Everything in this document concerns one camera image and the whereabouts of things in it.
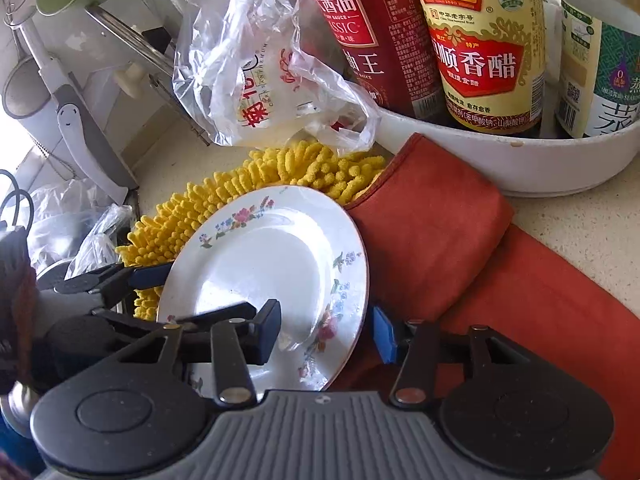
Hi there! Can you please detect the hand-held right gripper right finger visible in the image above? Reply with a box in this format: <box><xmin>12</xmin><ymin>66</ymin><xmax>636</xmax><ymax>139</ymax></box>
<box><xmin>372</xmin><ymin>306</ymin><xmax>543</xmax><ymax>407</ymax></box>

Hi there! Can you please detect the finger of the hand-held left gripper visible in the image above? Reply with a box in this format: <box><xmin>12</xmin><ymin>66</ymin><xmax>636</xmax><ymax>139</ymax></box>
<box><xmin>90</xmin><ymin>302</ymin><xmax>258</xmax><ymax>333</ymax></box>
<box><xmin>52</xmin><ymin>261</ymin><xmax>173</xmax><ymax>296</ymax></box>

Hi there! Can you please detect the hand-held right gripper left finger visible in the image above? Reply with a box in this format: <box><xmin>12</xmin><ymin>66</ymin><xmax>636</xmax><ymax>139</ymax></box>
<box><xmin>102</xmin><ymin>300</ymin><xmax>282</xmax><ymax>407</ymax></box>

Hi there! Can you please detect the floral white plate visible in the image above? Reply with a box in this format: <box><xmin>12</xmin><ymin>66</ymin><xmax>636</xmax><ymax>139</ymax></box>
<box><xmin>156</xmin><ymin>185</ymin><xmax>371</xmax><ymax>393</ymax></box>

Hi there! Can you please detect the yellow chenille mat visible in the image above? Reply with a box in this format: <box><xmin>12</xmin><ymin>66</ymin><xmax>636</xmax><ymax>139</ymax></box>
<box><xmin>116</xmin><ymin>141</ymin><xmax>388</xmax><ymax>322</ymax></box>

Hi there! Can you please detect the crumpled clear plastic bag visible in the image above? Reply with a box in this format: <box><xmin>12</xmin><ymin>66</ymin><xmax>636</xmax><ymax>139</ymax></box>
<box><xmin>27</xmin><ymin>177</ymin><xmax>133</xmax><ymax>281</ymax></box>

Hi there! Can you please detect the orange cloth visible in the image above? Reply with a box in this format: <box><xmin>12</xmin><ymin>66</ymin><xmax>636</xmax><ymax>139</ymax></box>
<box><xmin>327</xmin><ymin>132</ymin><xmax>640</xmax><ymax>480</ymax></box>

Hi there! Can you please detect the cream lid knob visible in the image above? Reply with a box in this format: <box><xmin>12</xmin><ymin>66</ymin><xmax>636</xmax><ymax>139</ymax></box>
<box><xmin>114</xmin><ymin>62</ymin><xmax>151</xmax><ymax>100</ymax></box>

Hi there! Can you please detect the white round condiment rack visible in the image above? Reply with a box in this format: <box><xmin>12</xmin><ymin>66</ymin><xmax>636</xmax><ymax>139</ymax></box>
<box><xmin>372</xmin><ymin>105</ymin><xmax>640</xmax><ymax>197</ymax></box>

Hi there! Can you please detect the metal strainer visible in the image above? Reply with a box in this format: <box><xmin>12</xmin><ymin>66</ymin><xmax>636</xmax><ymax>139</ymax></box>
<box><xmin>0</xmin><ymin>55</ymin><xmax>51</xmax><ymax>121</ymax></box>

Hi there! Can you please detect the clear printed plastic bag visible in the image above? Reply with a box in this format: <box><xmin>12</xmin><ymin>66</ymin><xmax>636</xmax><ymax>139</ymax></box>
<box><xmin>172</xmin><ymin>0</ymin><xmax>383</xmax><ymax>157</ymax></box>

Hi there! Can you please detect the red label soy sauce bottle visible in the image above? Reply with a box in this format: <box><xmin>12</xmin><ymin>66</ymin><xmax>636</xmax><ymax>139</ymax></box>
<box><xmin>292</xmin><ymin>0</ymin><xmax>446</xmax><ymax>121</ymax></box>

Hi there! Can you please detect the yellow label vinegar bottle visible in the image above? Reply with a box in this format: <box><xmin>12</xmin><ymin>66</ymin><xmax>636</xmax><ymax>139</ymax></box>
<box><xmin>406</xmin><ymin>0</ymin><xmax>547</xmax><ymax>136</ymax></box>

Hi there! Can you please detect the clear bottle with green label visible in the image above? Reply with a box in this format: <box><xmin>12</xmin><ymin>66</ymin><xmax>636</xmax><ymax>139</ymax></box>
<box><xmin>554</xmin><ymin>0</ymin><xmax>640</xmax><ymax>139</ymax></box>

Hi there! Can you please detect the black cable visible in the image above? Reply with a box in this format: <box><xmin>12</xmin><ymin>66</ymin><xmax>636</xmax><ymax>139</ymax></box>
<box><xmin>0</xmin><ymin>170</ymin><xmax>36</xmax><ymax>233</ymax></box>

